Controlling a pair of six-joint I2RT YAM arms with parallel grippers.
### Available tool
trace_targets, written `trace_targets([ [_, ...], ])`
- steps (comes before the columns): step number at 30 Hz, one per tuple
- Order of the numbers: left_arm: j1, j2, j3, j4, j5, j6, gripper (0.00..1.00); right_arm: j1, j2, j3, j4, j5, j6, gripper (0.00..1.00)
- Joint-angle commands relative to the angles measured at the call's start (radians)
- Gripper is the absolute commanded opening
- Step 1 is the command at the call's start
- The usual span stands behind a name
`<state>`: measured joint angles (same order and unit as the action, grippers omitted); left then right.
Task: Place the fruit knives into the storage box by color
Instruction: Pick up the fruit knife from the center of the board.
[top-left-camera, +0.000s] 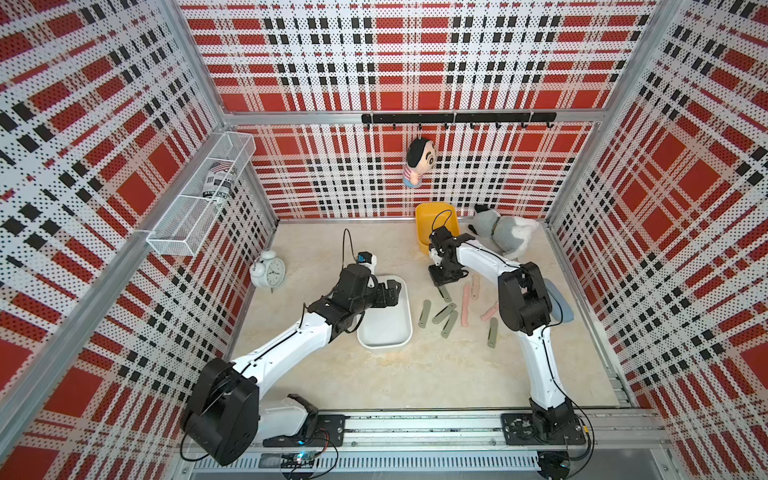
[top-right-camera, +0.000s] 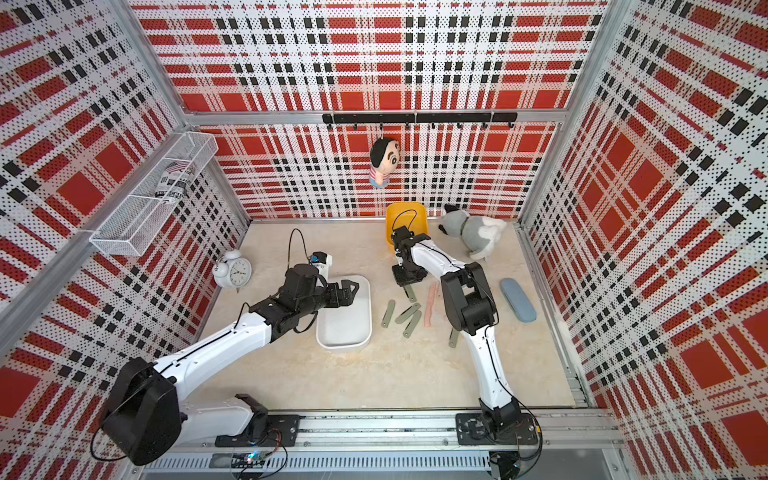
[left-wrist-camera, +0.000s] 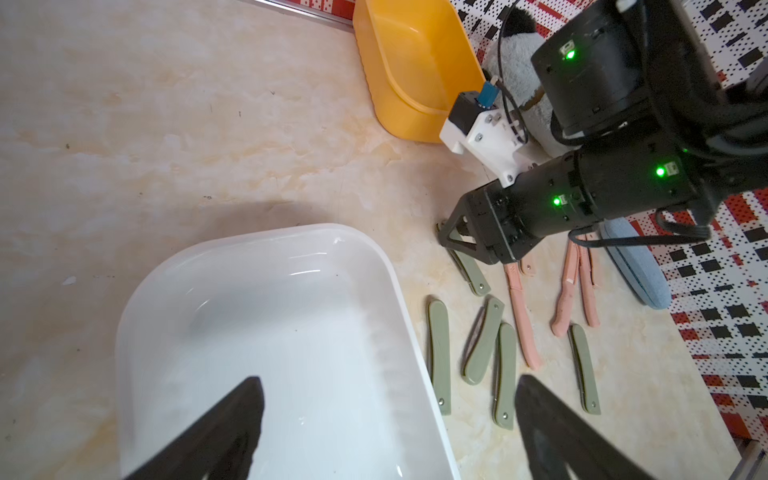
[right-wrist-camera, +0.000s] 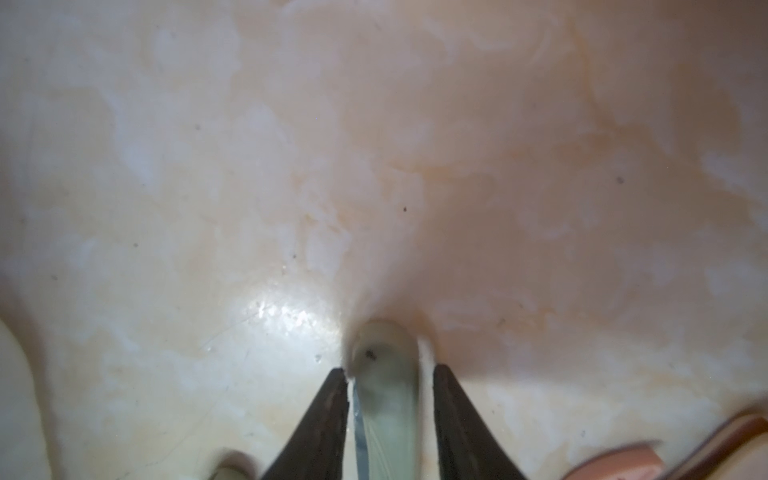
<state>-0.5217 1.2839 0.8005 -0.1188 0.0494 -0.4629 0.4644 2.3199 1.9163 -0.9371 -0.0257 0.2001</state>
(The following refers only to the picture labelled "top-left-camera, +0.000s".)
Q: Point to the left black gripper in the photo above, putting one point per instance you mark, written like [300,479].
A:
[392,294]

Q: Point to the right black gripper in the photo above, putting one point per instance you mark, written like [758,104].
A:
[437,280]

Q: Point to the white storage box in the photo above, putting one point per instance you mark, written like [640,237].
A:
[388,328]

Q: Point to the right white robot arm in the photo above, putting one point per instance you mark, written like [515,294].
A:
[525,308]

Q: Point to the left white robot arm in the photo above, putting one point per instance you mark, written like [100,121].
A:
[223,413]

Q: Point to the yellow storage box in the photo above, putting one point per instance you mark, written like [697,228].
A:
[432,215]

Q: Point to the grey plush dog toy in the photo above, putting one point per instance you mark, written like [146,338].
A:
[511,235]

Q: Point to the cartoon boy doll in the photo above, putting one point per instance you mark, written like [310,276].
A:
[420,158]

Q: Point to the white alarm clock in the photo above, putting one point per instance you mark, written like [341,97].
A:
[268,271]

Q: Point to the striped can in basket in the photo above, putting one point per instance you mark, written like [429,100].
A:
[218,182]

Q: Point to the black hook rail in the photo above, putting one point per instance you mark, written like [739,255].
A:
[522,118]

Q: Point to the white wire wall basket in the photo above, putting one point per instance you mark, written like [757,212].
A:
[187,222]

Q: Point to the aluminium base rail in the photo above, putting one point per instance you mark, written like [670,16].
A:
[463,444]

